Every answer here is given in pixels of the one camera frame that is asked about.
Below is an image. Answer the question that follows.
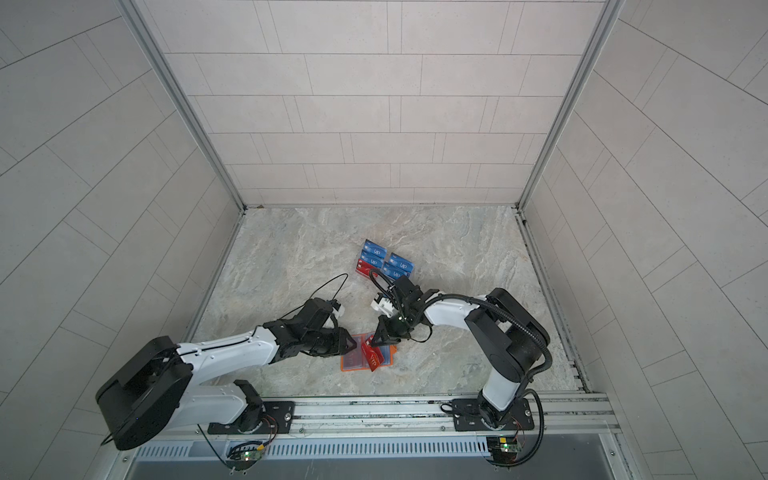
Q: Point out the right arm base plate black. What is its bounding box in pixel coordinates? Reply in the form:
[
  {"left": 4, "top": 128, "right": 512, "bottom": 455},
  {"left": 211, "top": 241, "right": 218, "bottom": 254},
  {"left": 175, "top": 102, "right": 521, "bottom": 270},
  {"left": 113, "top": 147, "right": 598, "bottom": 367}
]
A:
[{"left": 440, "top": 396, "right": 535, "bottom": 432}]

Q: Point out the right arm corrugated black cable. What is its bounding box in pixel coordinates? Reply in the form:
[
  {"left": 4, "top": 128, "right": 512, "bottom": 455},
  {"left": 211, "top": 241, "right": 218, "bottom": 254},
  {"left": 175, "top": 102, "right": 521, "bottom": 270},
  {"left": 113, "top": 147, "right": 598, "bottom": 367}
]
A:
[{"left": 368, "top": 269, "right": 554, "bottom": 468}]

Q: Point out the orange card holder wallet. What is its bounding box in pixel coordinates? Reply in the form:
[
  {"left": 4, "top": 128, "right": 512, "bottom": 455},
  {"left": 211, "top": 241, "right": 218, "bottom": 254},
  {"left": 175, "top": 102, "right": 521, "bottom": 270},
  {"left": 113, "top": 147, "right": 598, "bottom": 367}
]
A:
[{"left": 340, "top": 333, "right": 397, "bottom": 372}]

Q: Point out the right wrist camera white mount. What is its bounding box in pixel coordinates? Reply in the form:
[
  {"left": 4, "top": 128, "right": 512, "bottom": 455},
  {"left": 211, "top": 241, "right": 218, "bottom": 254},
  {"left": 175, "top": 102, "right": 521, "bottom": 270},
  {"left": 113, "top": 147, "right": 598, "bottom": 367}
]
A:
[{"left": 371, "top": 294, "right": 397, "bottom": 318}]

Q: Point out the aluminium mounting rail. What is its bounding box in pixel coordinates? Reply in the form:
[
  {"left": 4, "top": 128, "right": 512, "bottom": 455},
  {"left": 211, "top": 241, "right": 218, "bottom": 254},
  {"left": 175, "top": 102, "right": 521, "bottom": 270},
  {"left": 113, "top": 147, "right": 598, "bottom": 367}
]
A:
[{"left": 110, "top": 388, "right": 619, "bottom": 450}]

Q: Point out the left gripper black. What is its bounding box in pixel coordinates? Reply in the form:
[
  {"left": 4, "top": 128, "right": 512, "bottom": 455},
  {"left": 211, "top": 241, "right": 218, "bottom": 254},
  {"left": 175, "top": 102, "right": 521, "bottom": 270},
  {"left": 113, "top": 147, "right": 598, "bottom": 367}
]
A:
[{"left": 302, "top": 328, "right": 362, "bottom": 358}]

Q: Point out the circuit board with wires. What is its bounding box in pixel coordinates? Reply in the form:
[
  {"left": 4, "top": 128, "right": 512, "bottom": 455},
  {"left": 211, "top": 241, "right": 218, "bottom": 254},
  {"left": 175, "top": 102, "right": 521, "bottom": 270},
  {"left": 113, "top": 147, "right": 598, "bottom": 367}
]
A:
[
  {"left": 226, "top": 441, "right": 266, "bottom": 471},
  {"left": 486, "top": 436, "right": 521, "bottom": 467}
]

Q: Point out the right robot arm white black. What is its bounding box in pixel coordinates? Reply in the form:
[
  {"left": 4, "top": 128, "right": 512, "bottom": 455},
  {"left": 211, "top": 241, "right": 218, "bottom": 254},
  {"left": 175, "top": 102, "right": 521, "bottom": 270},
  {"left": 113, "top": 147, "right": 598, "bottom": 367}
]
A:
[{"left": 371, "top": 277, "right": 553, "bottom": 429}]

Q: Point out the clear acrylic card display stand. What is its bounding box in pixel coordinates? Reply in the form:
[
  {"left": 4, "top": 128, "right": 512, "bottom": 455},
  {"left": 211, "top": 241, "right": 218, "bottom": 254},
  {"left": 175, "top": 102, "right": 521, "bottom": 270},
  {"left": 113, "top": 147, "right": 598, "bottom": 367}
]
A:
[{"left": 355, "top": 239, "right": 414, "bottom": 285}]

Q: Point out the red VIP card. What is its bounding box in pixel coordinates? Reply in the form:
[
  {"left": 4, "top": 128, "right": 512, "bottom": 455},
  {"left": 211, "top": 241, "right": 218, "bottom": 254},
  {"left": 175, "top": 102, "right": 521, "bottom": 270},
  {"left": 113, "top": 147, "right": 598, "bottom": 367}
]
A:
[
  {"left": 355, "top": 258, "right": 378, "bottom": 277},
  {"left": 341, "top": 348, "right": 367, "bottom": 371},
  {"left": 361, "top": 336, "right": 384, "bottom": 371}
]

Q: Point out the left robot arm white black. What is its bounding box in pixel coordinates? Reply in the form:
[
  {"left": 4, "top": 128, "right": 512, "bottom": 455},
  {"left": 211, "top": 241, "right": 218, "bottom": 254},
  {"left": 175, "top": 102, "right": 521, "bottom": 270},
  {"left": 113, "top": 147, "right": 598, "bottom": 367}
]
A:
[{"left": 95, "top": 298, "right": 357, "bottom": 451}]

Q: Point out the right circuit board with wires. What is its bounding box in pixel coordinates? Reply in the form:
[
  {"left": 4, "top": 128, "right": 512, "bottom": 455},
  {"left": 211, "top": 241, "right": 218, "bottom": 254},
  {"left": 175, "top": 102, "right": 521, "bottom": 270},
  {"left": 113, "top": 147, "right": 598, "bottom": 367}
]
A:
[{"left": 486, "top": 436, "right": 521, "bottom": 467}]

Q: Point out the blue card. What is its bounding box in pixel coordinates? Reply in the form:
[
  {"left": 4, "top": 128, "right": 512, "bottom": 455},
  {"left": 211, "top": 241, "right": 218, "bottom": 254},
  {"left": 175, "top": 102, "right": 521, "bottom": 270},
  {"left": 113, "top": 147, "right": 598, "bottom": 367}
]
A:
[
  {"left": 360, "top": 251, "right": 384, "bottom": 268},
  {"left": 381, "top": 264, "right": 410, "bottom": 280},
  {"left": 387, "top": 253, "right": 414, "bottom": 272},
  {"left": 363, "top": 239, "right": 387, "bottom": 258}
]

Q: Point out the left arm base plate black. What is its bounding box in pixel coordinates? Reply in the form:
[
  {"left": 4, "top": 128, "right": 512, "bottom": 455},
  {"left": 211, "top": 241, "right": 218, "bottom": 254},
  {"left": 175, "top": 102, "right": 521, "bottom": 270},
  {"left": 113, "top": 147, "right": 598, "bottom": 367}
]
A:
[{"left": 206, "top": 401, "right": 295, "bottom": 435}]

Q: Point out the left circuit board with wires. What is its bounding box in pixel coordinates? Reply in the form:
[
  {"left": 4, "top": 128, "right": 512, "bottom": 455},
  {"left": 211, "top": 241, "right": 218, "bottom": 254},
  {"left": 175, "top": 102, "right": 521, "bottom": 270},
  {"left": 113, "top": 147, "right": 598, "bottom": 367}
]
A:
[{"left": 226, "top": 441, "right": 266, "bottom": 471}]

